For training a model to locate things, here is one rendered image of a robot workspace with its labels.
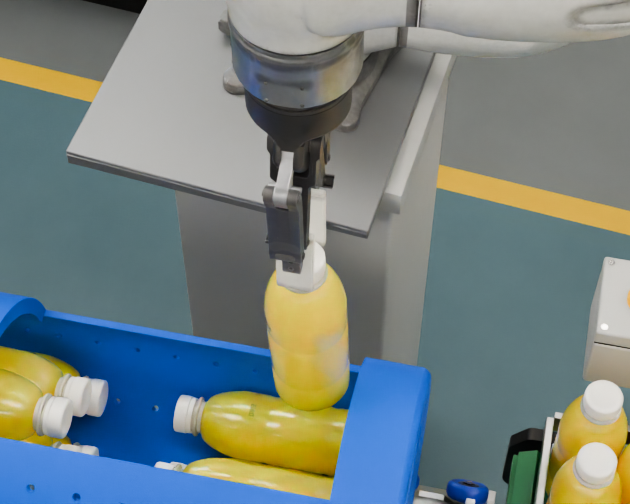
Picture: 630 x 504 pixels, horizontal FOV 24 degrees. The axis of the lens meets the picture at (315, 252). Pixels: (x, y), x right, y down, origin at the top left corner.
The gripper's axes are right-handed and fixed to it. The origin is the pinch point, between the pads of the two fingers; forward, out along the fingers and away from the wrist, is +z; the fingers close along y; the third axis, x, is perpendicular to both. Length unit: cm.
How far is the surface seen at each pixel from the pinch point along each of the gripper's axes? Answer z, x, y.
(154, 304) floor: 145, -48, -79
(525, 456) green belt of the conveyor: 55, 23, -14
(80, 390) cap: 31.6, -22.6, 0.6
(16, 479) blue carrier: 23.7, -23.1, 14.5
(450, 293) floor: 145, 8, -94
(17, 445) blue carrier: 22.1, -23.6, 12.0
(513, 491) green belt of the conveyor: 55, 22, -9
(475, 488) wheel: 46.0, 17.5, -4.2
